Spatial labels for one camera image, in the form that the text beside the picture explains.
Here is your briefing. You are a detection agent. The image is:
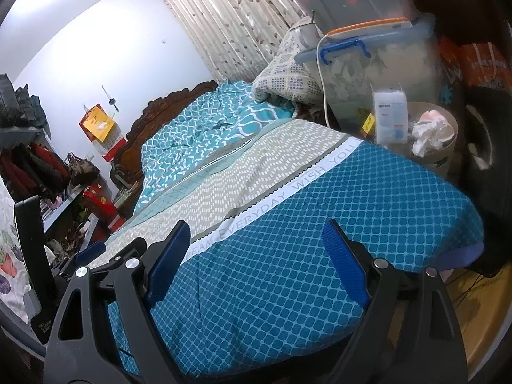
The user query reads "red gift box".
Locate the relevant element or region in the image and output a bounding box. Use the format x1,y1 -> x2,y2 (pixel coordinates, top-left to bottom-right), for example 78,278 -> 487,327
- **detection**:
82,184 -> 116,214

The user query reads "black bag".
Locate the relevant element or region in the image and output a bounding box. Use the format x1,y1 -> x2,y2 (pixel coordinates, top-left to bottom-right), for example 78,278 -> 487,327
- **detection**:
0,74 -> 20,126

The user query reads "checked pillow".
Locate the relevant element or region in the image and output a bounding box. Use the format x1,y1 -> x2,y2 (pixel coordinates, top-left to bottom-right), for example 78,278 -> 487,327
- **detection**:
252,30 -> 332,102

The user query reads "carved wooden headboard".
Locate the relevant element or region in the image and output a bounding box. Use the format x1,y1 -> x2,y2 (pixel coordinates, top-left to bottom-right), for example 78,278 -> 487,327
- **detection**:
110,80 -> 219,220

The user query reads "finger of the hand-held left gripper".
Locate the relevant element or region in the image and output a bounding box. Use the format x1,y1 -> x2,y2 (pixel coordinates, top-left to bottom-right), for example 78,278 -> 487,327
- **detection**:
107,237 -> 149,267
52,241 -> 105,278

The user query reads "white cable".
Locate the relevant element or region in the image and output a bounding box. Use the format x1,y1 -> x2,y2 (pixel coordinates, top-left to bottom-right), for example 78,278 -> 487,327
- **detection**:
317,34 -> 337,129

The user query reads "teal patterned quilt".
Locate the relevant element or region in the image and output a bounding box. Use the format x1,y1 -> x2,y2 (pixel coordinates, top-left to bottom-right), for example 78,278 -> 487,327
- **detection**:
134,80 -> 299,212

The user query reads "clear storage box blue lid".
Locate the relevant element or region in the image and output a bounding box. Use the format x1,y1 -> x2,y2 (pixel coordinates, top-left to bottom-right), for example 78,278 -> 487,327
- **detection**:
295,16 -> 441,129

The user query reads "dark green bag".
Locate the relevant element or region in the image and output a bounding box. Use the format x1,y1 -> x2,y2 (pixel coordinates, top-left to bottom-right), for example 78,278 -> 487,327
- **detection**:
16,84 -> 51,129

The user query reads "pile of red and black clothes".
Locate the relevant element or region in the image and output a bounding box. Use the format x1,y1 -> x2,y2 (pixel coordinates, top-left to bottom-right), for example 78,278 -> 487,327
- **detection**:
0,142 -> 70,201

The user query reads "red and yellow wall calendar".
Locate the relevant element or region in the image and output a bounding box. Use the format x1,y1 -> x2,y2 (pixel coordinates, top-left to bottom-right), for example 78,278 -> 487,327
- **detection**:
79,104 -> 126,163

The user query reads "white kettle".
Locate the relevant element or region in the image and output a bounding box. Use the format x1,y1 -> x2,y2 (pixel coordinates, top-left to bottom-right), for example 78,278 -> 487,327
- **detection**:
289,18 -> 324,49

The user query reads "beige trash bin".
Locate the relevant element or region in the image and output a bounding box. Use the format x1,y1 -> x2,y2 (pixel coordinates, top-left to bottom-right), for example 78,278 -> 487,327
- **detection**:
370,101 -> 460,177

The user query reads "grey shelf unit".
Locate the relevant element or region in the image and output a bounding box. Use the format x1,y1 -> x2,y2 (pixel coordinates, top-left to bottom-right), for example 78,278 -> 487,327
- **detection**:
0,126 -> 108,249

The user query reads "orange rimmed white lid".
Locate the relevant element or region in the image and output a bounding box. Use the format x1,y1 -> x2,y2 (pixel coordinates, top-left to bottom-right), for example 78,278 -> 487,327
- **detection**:
326,17 -> 412,41

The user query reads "white printed cloth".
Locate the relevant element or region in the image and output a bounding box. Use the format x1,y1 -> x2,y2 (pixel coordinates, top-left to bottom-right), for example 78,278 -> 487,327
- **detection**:
0,184 -> 33,324

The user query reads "white tissue pack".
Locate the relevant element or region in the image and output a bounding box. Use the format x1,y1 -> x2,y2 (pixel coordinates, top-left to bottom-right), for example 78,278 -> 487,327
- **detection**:
372,87 -> 409,145

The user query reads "leaf patterned curtain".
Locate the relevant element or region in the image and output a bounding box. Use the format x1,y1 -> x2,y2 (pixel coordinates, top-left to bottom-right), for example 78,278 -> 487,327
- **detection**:
150,0 -> 316,83

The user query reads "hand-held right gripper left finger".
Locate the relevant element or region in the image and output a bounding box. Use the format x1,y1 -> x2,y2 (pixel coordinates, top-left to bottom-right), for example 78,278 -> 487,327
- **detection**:
43,220 -> 192,384

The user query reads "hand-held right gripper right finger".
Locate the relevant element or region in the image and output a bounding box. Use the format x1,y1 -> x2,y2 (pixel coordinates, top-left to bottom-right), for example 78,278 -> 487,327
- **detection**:
322,218 -> 468,384

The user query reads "white tissue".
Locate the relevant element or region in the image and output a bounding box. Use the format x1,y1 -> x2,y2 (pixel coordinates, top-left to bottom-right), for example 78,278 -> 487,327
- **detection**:
411,118 -> 457,156

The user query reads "brown handbag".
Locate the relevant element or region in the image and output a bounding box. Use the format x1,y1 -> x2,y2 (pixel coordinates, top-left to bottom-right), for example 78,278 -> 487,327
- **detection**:
66,152 -> 100,185

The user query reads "bed with blue patterned sheet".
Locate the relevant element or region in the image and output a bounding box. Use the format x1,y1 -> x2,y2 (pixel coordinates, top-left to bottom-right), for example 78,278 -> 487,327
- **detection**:
86,122 -> 486,384

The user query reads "orange bag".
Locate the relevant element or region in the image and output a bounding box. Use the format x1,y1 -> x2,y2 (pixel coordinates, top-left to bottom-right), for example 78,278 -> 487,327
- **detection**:
438,36 -> 508,89

